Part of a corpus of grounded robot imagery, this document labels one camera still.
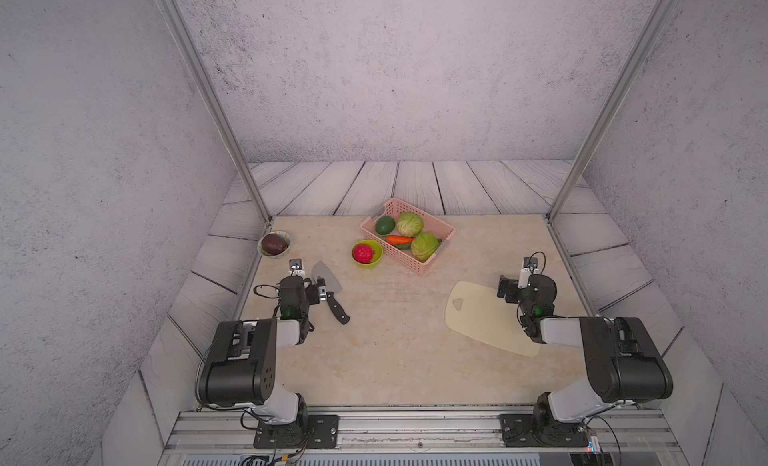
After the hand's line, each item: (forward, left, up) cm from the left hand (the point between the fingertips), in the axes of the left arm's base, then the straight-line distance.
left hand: (308, 277), depth 95 cm
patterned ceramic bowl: (+21, +13, -3) cm, 25 cm away
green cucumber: (+16, -31, -5) cm, 35 cm away
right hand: (-1, -66, +1) cm, 66 cm away
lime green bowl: (+9, -21, -3) cm, 23 cm away
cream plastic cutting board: (-7, -54, -10) cm, 55 cm away
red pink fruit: (+11, -17, -2) cm, 20 cm away
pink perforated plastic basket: (+34, -28, -2) cm, 44 cm away
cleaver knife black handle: (-10, -11, -6) cm, 16 cm away
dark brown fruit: (+15, +14, -1) cm, 21 cm away
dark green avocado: (+25, -24, -3) cm, 35 cm away
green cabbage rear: (+21, -33, +1) cm, 39 cm away
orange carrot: (+19, -29, -4) cm, 35 cm away
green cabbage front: (+11, -37, +1) cm, 39 cm away
